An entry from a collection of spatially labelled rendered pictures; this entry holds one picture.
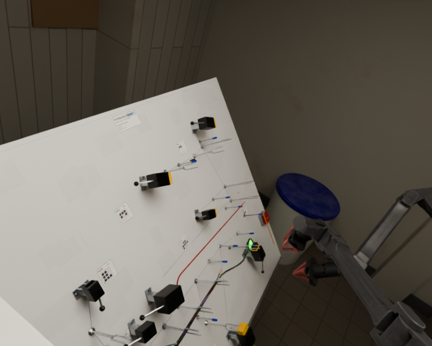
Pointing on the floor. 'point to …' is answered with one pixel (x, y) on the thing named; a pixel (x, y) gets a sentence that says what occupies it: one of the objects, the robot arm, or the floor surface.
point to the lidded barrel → (298, 208)
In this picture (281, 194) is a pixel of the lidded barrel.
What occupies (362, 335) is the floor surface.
